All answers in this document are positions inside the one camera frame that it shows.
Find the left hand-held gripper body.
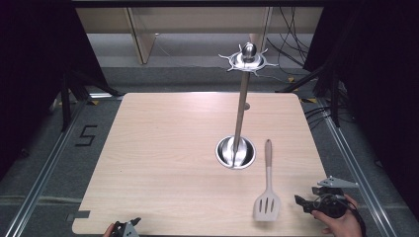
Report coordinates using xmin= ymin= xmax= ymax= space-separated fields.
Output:
xmin=112 ymin=220 xmax=140 ymax=237

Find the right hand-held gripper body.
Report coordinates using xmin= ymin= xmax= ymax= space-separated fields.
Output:
xmin=310 ymin=176 xmax=360 ymax=219

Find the grey slotted spatula wooden handle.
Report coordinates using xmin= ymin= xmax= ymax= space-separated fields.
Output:
xmin=252 ymin=138 xmax=282 ymax=222

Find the steel utensil rack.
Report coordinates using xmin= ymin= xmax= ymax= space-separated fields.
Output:
xmin=215 ymin=41 xmax=280 ymax=171

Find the person's left hand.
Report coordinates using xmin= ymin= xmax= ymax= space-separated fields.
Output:
xmin=102 ymin=222 xmax=117 ymax=237

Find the person's right hand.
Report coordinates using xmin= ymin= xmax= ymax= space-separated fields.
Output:
xmin=310 ymin=194 xmax=364 ymax=237

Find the black metal stand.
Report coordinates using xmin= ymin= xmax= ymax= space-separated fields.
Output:
xmin=59 ymin=69 xmax=124 ymax=132
xmin=276 ymin=60 xmax=342 ymax=128

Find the dark curtain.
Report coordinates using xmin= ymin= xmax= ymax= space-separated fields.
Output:
xmin=0 ymin=0 xmax=112 ymax=181
xmin=302 ymin=0 xmax=419 ymax=211

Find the beige wooden cabinet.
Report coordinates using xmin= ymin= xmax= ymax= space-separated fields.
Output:
xmin=74 ymin=6 xmax=324 ymax=65

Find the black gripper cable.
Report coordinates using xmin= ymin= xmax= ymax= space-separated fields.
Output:
xmin=342 ymin=194 xmax=368 ymax=237

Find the aluminium floor rail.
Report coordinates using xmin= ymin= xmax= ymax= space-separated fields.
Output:
xmin=316 ymin=98 xmax=411 ymax=237
xmin=3 ymin=98 xmax=88 ymax=237

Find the bundle of black cables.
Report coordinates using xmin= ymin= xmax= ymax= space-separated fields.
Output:
xmin=266 ymin=6 xmax=314 ymax=68

